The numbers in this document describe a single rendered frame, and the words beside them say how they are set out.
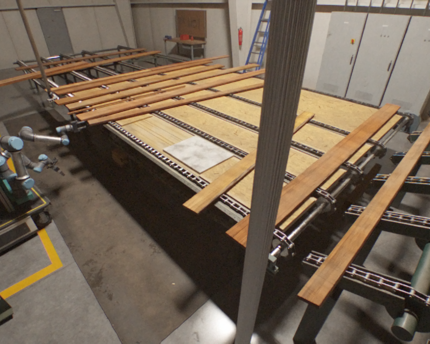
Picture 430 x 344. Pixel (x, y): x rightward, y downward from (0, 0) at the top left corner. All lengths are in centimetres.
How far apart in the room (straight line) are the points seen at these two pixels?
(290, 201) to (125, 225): 192
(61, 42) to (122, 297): 1256
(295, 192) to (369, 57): 517
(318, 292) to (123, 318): 161
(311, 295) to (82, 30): 1400
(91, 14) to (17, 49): 361
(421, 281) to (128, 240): 249
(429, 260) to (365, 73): 551
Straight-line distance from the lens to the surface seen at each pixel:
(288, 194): 207
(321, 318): 192
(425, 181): 258
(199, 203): 191
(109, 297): 260
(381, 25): 681
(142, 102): 403
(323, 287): 150
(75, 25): 1432
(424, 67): 668
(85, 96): 467
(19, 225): 331
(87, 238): 313
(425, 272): 182
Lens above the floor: 215
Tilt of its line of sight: 35 degrees down
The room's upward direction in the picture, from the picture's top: straight up
